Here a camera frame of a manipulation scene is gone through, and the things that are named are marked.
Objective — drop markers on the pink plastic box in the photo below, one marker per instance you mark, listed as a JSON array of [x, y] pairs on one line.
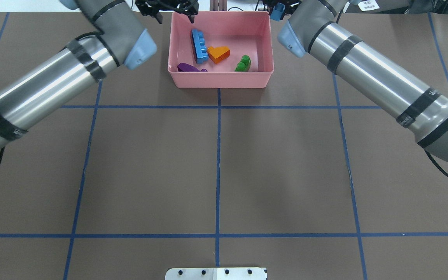
[[243, 32]]

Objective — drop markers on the small blue block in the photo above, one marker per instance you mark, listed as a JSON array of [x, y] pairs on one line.
[[277, 12]]

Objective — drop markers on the purple block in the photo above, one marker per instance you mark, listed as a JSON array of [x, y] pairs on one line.
[[185, 67]]

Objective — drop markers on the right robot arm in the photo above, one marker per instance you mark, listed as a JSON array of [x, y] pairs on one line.
[[415, 105]]

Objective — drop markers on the green block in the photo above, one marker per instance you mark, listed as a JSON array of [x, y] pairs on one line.
[[244, 64]]

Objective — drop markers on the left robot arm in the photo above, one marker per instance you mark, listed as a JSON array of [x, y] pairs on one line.
[[119, 39]]

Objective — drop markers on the long blue block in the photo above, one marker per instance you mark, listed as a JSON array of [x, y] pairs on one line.
[[199, 44]]

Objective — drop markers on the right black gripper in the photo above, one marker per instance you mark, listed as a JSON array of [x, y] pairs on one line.
[[280, 3]]

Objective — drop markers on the white camera pedestal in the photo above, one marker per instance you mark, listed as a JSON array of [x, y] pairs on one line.
[[225, 273]]

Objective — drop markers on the orange block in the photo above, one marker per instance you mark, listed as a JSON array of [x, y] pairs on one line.
[[218, 54]]

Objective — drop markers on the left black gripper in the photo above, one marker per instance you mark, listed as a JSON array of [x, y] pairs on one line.
[[167, 4]]

